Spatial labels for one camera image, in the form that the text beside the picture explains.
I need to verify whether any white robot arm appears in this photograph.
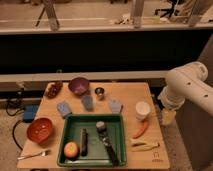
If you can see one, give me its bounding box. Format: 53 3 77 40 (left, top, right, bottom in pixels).
158 61 213 126

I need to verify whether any small metal cup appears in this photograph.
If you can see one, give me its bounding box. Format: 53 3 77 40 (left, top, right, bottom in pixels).
95 87 105 100

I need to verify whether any blue plastic cup middle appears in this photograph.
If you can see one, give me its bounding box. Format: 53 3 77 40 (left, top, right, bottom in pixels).
81 95 93 111

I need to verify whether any orange carrot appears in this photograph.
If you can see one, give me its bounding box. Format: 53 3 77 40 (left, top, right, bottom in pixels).
132 120 149 139

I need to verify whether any green plastic tray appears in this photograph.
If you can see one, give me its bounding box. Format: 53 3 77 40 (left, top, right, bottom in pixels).
57 114 126 168

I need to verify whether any black marker bar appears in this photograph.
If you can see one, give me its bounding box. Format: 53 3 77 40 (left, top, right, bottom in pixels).
80 128 88 156

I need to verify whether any purple bowl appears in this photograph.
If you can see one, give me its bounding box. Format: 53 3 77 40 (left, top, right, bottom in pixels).
68 77 89 95

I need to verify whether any red yellow apple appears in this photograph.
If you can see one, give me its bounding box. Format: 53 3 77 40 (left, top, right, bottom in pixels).
64 141 79 158

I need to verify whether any bunch of red grapes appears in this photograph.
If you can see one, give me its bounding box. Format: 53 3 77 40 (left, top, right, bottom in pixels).
45 81 63 99

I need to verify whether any silver fork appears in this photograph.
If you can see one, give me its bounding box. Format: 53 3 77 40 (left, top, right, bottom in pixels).
17 150 51 160

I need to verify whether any orange bowl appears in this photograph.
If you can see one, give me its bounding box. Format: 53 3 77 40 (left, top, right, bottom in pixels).
27 118 53 144

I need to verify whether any blue box on floor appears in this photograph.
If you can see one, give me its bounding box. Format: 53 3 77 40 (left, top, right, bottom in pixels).
23 105 38 123

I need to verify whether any black cable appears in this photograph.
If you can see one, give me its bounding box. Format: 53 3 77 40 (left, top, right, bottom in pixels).
5 89 25 151

